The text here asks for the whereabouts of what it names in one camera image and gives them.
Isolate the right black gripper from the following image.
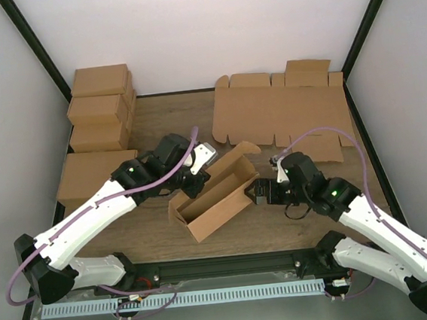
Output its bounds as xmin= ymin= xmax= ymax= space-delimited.
xmin=243 ymin=174 xmax=311 ymax=210

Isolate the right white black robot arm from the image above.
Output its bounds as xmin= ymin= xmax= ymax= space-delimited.
xmin=245 ymin=152 xmax=427 ymax=315

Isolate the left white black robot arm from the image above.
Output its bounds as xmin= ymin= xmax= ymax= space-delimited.
xmin=12 ymin=129 xmax=218 ymax=305

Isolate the large front folded cardboard box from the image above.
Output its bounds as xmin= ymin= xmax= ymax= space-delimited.
xmin=56 ymin=150 xmax=138 ymax=208

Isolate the stack of flat cardboard blanks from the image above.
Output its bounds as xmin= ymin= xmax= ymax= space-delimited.
xmin=212 ymin=59 xmax=356 ymax=162

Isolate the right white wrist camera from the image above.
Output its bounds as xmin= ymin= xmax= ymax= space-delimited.
xmin=270 ymin=157 xmax=290 ymax=184

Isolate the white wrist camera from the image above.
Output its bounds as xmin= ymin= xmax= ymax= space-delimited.
xmin=185 ymin=142 xmax=218 ymax=175
xmin=270 ymin=157 xmax=290 ymax=184

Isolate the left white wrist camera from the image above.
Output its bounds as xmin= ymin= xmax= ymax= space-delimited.
xmin=185 ymin=142 xmax=218 ymax=175

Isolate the black aluminium frame rail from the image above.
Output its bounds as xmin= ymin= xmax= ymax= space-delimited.
xmin=113 ymin=248 xmax=318 ymax=291

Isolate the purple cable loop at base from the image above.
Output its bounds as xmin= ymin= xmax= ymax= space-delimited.
xmin=104 ymin=277 xmax=185 ymax=320

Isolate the light blue slotted cable duct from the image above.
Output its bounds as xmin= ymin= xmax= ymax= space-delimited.
xmin=41 ymin=279 xmax=325 ymax=320

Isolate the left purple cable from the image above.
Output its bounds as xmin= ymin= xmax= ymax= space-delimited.
xmin=0 ymin=125 xmax=215 ymax=308

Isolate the left black corner post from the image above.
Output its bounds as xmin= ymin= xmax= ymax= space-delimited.
xmin=0 ymin=0 xmax=72 ymax=102

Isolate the black corner post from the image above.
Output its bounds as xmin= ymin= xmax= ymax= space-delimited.
xmin=342 ymin=0 xmax=384 ymax=81
xmin=0 ymin=0 xmax=72 ymax=102

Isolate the right black corner post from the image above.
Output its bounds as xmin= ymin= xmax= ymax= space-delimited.
xmin=342 ymin=0 xmax=384 ymax=81

